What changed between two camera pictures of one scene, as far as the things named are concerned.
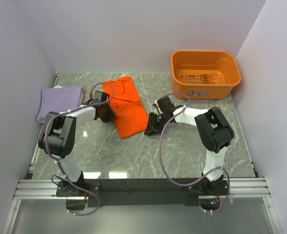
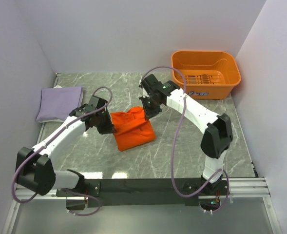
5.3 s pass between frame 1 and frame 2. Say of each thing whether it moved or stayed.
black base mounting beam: stayed
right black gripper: moved
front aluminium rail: stayed
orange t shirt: moved
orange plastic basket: stayed
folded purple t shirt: stayed
